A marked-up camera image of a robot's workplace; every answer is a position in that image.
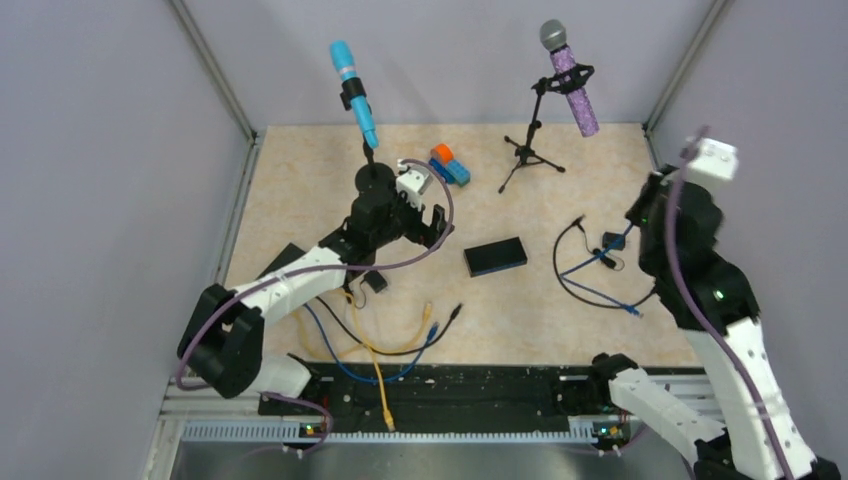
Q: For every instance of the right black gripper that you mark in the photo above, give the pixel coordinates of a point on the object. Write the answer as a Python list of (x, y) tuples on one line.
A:
[(647, 191)]

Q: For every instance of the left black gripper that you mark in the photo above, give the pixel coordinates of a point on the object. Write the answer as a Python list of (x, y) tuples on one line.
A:
[(421, 233)]

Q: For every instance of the small black ribbed network switch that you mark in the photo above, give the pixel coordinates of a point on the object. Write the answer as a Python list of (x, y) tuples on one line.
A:
[(495, 256)]

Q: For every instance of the large black network switch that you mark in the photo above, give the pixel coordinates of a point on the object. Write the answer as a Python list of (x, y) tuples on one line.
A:
[(286, 256)]

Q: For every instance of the small black wall plug adapter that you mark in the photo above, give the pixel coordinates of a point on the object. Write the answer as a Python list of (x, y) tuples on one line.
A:
[(370, 282)]

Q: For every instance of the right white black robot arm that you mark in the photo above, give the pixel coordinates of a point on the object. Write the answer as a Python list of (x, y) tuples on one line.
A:
[(713, 305)]

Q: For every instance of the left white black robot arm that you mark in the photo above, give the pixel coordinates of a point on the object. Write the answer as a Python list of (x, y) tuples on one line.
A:
[(222, 346)]

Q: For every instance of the orange blue toy truck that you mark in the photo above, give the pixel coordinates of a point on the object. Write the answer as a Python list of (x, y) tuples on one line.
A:
[(451, 170)]

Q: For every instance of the black round-base microphone stand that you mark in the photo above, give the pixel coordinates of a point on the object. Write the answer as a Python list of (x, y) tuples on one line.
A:
[(373, 174)]

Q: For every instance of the black tripod microphone stand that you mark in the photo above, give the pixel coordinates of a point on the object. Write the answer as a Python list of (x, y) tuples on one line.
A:
[(533, 139)]

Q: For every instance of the cyan microphone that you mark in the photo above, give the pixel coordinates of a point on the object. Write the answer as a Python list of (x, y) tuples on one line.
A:
[(354, 96)]

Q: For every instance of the purple glitter microphone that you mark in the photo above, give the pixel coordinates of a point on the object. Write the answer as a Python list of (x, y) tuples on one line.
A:
[(553, 37)]

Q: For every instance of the black power adapter with cord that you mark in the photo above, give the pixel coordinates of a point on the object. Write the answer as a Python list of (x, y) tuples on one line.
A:
[(610, 243)]

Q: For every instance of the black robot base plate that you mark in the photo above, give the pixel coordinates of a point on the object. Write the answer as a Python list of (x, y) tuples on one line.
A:
[(468, 399)]

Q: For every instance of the aluminium frame rail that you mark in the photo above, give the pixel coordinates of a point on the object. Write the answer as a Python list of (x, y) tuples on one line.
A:
[(253, 418)]

